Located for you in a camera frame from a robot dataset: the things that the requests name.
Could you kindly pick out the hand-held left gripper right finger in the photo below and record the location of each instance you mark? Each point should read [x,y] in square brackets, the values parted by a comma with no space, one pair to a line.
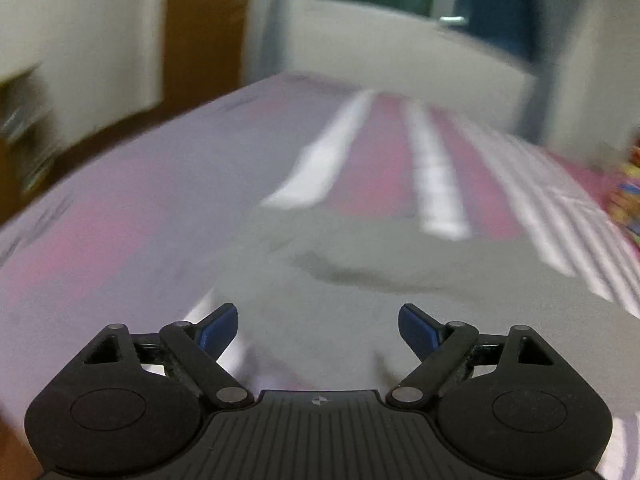
[419,331]

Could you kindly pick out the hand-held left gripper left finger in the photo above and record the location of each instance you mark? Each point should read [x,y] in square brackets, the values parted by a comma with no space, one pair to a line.
[216,331]

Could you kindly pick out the grey pants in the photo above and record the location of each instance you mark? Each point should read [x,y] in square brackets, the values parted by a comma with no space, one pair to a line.
[350,305]

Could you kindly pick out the bed with striped sheet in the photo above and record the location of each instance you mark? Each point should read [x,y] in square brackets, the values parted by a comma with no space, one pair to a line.
[150,200]

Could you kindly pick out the colourful patchwork quilt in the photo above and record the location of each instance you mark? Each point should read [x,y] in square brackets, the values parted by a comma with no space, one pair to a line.
[627,195]

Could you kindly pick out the brown wooden door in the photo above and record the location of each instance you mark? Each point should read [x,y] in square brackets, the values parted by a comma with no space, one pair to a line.
[205,30]

